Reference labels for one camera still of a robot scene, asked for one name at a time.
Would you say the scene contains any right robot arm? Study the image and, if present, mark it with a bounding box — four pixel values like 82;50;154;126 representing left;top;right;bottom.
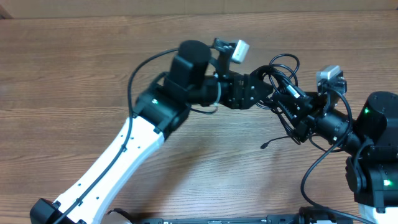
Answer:
272;90;397;223

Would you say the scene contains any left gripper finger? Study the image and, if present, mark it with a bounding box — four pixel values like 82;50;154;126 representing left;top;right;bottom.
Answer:
245;90;274;109
249;75;274;96

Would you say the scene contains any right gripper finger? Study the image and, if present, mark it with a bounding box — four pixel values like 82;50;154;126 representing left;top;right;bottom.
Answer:
272;93;313;109
273;102;307;128

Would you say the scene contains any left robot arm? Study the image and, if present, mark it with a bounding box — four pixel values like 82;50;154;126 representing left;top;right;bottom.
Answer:
30;39;272;223

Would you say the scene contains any black micro usb cable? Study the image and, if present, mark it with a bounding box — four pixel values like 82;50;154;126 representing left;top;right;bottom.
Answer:
260;102;301;150

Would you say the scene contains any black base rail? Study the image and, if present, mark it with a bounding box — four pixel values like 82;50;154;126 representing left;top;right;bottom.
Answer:
105;205;354;224

